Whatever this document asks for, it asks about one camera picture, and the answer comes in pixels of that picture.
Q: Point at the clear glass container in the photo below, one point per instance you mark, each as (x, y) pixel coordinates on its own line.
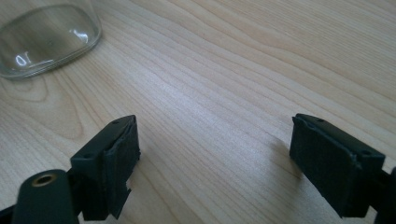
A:
(46, 37)

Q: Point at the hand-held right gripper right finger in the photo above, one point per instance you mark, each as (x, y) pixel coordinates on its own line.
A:
(333, 168)

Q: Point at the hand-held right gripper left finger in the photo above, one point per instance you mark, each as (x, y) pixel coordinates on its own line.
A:
(102, 165)

